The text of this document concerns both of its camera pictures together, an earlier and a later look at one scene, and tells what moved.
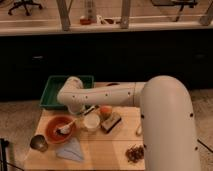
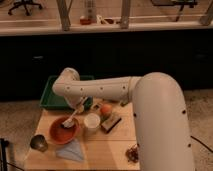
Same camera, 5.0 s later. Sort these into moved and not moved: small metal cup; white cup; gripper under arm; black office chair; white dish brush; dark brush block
Moved: gripper under arm; white dish brush
Not moved: white cup; dark brush block; black office chair; small metal cup
